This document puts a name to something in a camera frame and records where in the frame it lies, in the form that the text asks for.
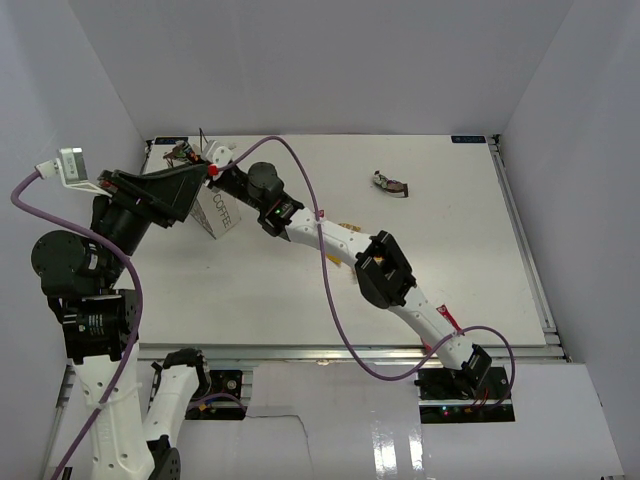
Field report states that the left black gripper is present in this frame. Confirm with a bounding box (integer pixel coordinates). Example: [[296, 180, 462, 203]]
[[91, 160, 207, 285]]

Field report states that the white coffee paper bag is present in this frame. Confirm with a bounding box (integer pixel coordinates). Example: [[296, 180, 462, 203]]
[[188, 127, 243, 242]]

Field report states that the dark purple M&M's packet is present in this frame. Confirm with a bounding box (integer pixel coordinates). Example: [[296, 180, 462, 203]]
[[164, 140, 201, 166]]

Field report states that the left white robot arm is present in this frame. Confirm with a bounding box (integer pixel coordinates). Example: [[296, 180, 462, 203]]
[[28, 165, 212, 479]]

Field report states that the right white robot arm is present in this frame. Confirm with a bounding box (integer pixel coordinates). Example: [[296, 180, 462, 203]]
[[165, 140, 492, 399]]

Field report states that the blue label left corner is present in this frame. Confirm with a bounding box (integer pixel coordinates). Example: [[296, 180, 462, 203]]
[[153, 136, 189, 145]]

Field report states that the blue label corner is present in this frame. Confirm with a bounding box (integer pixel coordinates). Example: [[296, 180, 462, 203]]
[[153, 136, 189, 145], [451, 135, 486, 144]]

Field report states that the yellow M&M's packet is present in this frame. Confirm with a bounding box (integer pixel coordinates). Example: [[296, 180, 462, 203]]
[[323, 222, 362, 267]]

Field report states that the brown torn snack wrapper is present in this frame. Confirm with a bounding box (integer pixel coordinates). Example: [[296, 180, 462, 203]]
[[372, 170, 409, 198]]

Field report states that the blue label right corner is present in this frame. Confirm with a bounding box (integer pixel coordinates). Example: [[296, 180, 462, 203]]
[[451, 135, 486, 144]]

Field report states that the red candy packet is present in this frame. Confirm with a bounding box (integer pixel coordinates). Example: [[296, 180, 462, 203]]
[[420, 304, 460, 352]]

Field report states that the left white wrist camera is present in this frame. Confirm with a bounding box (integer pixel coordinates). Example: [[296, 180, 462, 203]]
[[35, 147, 109, 196]]

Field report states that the aluminium table frame rail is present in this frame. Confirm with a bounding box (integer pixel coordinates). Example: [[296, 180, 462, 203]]
[[88, 344, 569, 363]]

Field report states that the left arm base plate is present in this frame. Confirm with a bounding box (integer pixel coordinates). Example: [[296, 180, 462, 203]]
[[185, 370, 245, 421]]

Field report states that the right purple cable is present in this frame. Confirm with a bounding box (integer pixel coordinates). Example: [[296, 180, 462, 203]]
[[214, 135, 516, 404]]

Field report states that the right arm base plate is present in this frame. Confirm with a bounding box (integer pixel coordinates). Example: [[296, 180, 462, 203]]
[[414, 367, 516, 425]]

